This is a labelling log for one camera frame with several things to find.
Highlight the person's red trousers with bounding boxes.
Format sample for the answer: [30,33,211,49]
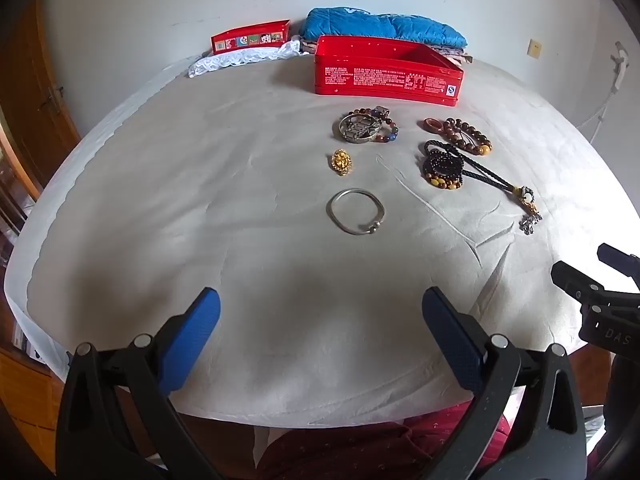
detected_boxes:
[255,400,516,480]

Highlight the blue folded quilt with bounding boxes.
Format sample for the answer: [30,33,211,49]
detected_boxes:
[299,7,468,47]

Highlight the white wall cable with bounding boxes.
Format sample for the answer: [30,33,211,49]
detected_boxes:
[575,41,630,143]

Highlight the black and amber bead necklace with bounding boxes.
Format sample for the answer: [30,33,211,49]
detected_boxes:
[421,140,466,192]

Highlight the gold ring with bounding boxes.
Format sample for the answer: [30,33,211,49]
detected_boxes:
[329,149,353,177]

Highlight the wooden door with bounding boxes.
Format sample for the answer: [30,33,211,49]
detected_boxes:
[5,0,83,196]

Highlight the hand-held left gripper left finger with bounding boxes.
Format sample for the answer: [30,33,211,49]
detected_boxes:
[55,287,223,480]

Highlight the beige bed sheet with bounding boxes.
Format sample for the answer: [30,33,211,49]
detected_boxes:
[4,55,638,428]

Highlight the metal wristwatch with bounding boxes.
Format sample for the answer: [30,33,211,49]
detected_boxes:
[334,106,391,144]

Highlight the multicoloured bead bracelet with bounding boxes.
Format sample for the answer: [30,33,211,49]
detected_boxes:
[345,107,401,143]

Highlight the brown bead bracelet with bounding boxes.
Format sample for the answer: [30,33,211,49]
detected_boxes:
[440,117,493,156]

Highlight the silver bangle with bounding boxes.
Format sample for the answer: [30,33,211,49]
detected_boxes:
[326,188,386,236]

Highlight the black braided cord necklace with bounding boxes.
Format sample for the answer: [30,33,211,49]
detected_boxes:
[425,141,543,236]

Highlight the red tin box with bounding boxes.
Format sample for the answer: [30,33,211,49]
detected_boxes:
[314,35,465,107]

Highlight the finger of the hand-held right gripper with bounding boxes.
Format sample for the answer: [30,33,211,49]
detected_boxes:
[597,243,640,277]
[551,260,640,311]

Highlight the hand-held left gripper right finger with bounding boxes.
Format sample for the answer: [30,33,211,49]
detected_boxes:
[421,287,588,480]

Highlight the white lace cloth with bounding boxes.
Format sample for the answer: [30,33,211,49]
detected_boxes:
[188,40,302,79]

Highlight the red tin lid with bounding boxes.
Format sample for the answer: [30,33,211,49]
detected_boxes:
[210,19,291,56]

